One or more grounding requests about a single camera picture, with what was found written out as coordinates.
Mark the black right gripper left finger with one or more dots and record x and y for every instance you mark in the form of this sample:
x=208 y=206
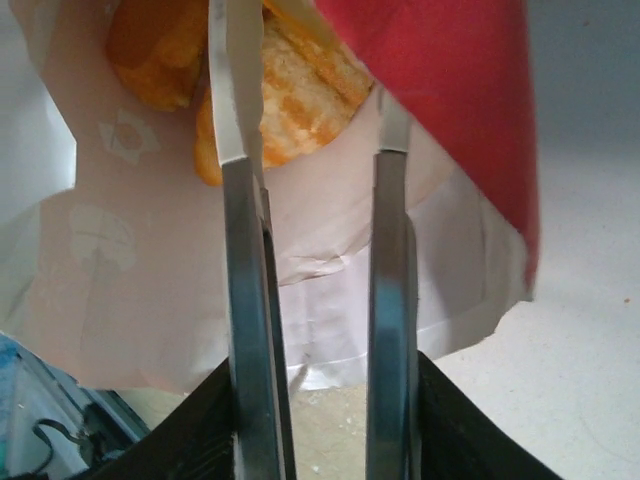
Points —
x=190 y=440

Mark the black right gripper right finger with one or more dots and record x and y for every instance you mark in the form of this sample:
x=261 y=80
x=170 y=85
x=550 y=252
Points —
x=460 y=440

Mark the metal tongs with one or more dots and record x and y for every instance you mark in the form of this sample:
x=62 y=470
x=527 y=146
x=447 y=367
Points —
x=250 y=300

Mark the red and white paper bag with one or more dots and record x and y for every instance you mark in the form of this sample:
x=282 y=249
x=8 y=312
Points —
x=125 y=250

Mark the flaky tan fake croissant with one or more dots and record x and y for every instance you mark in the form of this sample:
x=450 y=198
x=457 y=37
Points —
x=300 y=90

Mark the round brown fake bun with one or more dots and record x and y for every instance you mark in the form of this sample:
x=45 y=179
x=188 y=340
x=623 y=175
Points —
x=155 y=50

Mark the metal table side rail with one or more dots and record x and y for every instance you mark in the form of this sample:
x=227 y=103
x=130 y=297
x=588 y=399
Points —
x=65 y=395

